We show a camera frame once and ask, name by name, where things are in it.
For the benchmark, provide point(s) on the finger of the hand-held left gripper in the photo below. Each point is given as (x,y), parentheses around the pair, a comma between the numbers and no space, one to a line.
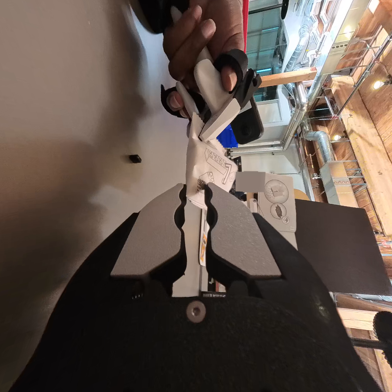
(197,118)
(222,119)

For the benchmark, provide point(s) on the white printed paper bag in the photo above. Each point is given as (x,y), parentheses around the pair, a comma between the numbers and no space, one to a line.
(208,165)

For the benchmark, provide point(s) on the toy instruction booklet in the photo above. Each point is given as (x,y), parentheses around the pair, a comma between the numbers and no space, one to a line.
(278,202)

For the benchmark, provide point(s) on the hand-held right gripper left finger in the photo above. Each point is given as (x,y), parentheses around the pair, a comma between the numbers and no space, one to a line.
(147,239)

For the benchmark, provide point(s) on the black flat panel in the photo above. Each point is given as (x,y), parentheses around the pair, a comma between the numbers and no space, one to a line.
(337,245)

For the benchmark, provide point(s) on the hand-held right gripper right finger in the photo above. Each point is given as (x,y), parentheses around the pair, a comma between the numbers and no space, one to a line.
(239,242)

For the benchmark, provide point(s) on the small black toy piece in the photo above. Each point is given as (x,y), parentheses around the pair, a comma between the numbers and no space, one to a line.
(134,158)

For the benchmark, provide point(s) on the wooden pillar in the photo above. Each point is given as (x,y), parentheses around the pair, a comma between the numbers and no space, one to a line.
(288,79)

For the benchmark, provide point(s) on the person's left hand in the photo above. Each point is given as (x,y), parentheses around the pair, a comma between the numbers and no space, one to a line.
(220,27)

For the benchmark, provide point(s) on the grey desk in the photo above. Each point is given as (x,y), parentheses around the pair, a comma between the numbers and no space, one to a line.
(61,92)

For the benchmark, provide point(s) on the silver air duct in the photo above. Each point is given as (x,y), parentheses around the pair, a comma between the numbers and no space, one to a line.
(321,142)

